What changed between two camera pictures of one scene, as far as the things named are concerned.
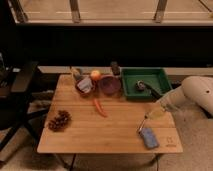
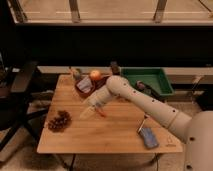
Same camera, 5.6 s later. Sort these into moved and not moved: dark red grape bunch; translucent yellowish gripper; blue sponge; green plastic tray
Moved: translucent yellowish gripper
Not moved: blue sponge; dark red grape bunch; green plastic tray
